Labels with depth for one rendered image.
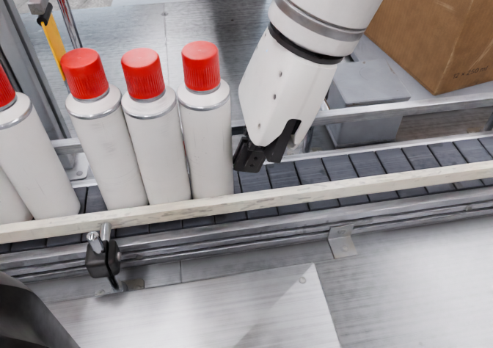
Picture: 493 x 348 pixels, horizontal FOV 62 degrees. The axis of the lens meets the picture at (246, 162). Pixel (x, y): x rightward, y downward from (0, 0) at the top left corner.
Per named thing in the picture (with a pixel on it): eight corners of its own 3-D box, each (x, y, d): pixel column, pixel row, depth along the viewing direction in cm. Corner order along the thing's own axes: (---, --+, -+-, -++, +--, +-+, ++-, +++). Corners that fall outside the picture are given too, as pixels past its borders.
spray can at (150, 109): (149, 222, 48) (105, 75, 33) (150, 189, 52) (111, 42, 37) (193, 218, 48) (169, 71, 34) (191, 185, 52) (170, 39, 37)
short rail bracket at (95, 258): (106, 306, 46) (73, 249, 38) (107, 282, 48) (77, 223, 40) (134, 302, 47) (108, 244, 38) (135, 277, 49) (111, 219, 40)
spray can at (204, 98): (197, 216, 49) (176, 70, 34) (188, 185, 52) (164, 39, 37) (239, 205, 50) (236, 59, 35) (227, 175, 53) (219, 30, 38)
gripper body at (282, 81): (263, -10, 38) (227, 87, 46) (288, 48, 32) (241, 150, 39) (331, 10, 41) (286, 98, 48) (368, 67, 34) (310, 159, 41)
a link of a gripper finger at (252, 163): (251, 122, 43) (232, 166, 48) (257, 143, 41) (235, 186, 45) (278, 127, 44) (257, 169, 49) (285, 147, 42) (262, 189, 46)
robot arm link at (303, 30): (268, -31, 37) (256, 1, 39) (292, 15, 31) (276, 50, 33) (346, -7, 40) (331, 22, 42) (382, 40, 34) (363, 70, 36)
